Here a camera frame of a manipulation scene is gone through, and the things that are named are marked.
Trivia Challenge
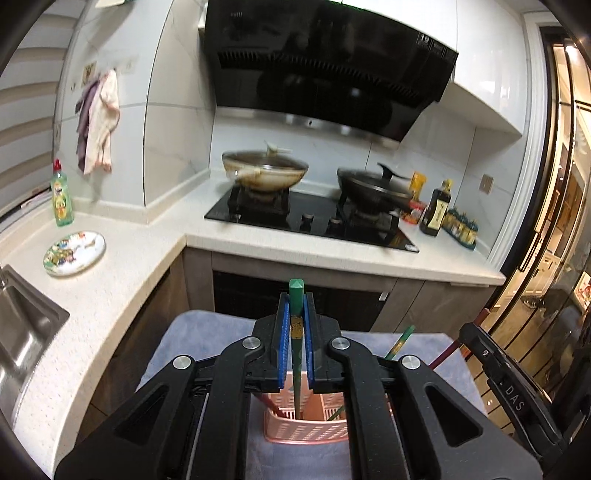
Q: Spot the row of small bottles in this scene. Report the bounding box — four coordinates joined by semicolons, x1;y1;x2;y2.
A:
442;208;479;251

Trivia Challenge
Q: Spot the grey base cabinet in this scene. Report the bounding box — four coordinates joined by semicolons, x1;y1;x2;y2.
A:
182;247;497;334

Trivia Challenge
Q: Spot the glass wok lid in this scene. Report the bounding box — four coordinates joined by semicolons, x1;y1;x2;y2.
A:
223;140;309;172

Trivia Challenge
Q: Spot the white window blind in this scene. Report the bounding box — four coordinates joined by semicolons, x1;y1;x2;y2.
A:
0;9;77;217

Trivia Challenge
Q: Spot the red patterned chopstick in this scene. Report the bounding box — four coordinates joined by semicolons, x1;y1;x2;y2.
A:
256;392;283;418

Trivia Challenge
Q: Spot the green dish soap bottle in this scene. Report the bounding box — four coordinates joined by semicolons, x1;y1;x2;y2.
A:
50;158;75;228

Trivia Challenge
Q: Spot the white upper cabinet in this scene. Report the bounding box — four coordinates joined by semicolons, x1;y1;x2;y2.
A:
450;0;541;137

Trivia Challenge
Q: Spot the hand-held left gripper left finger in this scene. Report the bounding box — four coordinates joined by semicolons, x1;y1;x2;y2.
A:
55;291;296;480

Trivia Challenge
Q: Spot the brown stained wok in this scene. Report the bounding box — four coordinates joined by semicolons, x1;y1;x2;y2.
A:
222;157;310;192

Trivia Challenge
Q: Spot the dark soy sauce bottle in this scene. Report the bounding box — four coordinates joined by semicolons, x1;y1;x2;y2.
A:
419;179;453;237

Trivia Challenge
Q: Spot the colourful printed plate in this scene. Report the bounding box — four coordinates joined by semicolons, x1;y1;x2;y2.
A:
43;231;107;278

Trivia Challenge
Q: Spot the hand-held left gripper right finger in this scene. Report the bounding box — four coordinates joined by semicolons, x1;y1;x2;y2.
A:
302;292;543;480

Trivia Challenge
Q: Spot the pink perforated plastic basket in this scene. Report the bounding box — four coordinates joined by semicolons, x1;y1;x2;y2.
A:
262;369;352;445

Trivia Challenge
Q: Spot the white pink hanging towel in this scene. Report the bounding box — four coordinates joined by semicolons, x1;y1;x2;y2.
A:
83;69;122;175

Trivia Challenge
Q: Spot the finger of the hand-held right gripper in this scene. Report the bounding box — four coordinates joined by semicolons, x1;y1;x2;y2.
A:
458;322;509;374

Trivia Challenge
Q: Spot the black wok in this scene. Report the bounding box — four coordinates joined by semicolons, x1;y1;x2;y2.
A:
336;171;414;215

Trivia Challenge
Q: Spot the black range hood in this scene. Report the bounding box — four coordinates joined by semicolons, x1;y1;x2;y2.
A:
198;0;460;144

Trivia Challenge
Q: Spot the grey blue table cloth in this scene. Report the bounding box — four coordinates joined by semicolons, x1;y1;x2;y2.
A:
139;310;488;480

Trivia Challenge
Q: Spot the glass sliding door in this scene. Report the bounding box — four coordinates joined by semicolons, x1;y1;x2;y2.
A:
489;23;591;370

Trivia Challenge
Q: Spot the purple hanging towel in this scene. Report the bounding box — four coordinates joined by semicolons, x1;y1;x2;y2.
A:
74;76;100;172

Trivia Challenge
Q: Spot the green patterned chopstick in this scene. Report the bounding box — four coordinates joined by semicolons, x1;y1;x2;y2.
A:
330;324;416;422
288;278;306;422

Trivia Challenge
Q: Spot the red instant noodle cup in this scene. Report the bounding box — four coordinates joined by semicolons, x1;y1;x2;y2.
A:
399;200;428;225

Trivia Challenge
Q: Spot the red chopstick with green band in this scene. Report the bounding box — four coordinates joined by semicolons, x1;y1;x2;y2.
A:
430;308;486;371

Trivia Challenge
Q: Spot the black glass gas stove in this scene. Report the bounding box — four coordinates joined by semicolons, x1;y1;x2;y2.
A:
204;185;421;254

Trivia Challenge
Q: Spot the stainless steel sink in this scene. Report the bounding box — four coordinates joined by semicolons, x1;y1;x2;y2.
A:
0;264;71;416

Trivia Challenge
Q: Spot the black wok lid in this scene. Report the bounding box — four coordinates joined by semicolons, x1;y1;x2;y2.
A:
337;161;414;191

